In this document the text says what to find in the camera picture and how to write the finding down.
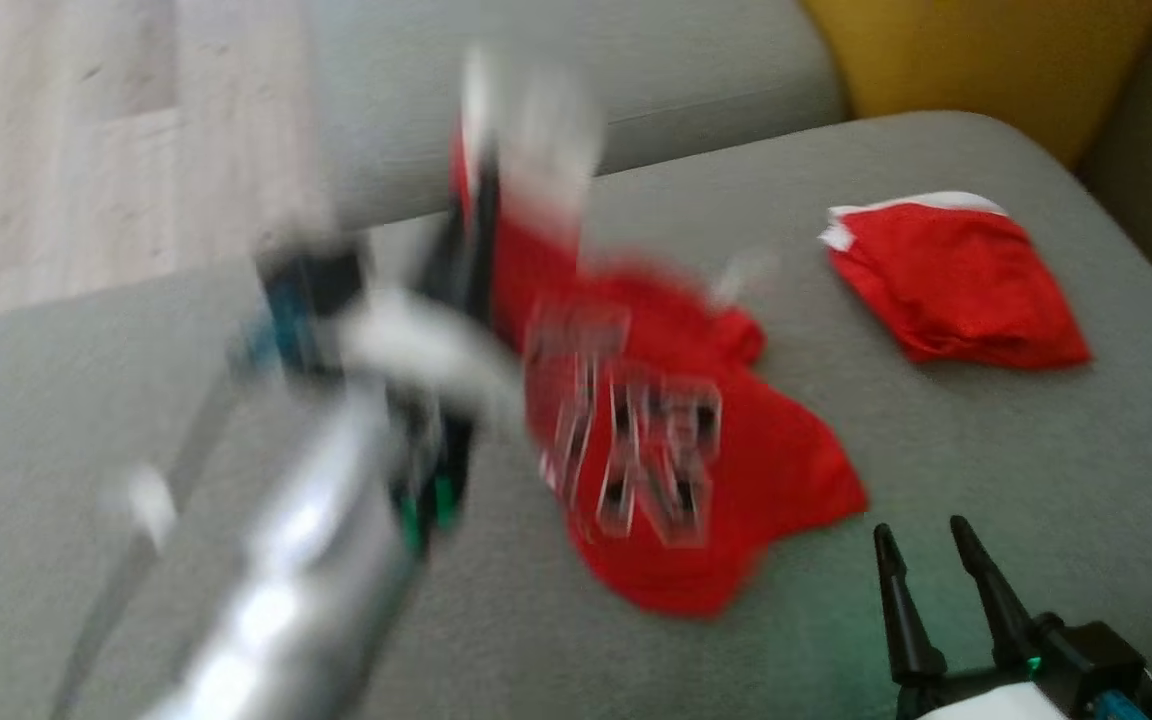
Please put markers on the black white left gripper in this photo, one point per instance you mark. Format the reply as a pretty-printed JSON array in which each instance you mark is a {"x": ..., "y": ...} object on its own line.
[{"x": 426, "y": 350}]

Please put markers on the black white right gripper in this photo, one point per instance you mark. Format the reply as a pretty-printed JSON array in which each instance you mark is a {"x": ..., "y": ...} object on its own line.
[{"x": 1086, "y": 670}]

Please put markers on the red white-sleeved lettered T-shirt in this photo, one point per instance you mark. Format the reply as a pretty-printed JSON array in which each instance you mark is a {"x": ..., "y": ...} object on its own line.
[{"x": 776, "y": 470}]

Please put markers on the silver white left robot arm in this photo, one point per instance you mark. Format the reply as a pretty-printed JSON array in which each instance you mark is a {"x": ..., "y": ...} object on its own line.
[{"x": 286, "y": 600}]

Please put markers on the folded red garment white trim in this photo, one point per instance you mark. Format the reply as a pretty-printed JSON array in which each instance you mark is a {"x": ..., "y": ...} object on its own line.
[{"x": 956, "y": 290}]

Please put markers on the grey sofa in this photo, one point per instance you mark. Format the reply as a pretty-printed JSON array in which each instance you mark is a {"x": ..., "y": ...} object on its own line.
[{"x": 1036, "y": 450}]

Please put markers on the yellow sofa back cushion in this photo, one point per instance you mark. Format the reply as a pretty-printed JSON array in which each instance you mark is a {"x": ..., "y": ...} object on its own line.
[{"x": 976, "y": 60}]

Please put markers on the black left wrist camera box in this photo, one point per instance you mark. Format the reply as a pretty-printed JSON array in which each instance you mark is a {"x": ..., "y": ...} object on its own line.
[{"x": 306, "y": 305}]

